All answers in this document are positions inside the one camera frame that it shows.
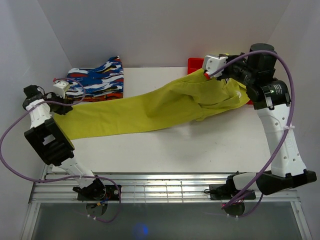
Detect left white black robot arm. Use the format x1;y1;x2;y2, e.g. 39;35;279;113
22;80;107;200

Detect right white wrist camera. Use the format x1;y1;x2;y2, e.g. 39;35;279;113
202;54;228;79

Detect red plastic tray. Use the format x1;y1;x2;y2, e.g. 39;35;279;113
172;58;253;115

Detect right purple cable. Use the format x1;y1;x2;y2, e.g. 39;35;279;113
207;49;294;218

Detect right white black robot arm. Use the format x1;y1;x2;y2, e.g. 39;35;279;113
218;43;317;195

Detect folded multicolour patterned trousers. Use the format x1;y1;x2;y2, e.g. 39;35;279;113
66;56;124;102

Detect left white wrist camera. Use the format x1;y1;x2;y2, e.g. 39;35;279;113
52;80;70;99

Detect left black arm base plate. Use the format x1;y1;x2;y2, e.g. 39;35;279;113
76;184;122;201

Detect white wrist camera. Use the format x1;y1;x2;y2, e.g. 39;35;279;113
202;54;228;79
52;80;70;99

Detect aluminium rail frame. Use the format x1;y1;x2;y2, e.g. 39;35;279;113
19;164;313;240

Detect yellow-green trousers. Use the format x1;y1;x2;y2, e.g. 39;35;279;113
54;69;249;140

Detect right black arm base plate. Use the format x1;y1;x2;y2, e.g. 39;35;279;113
204;183;240;200

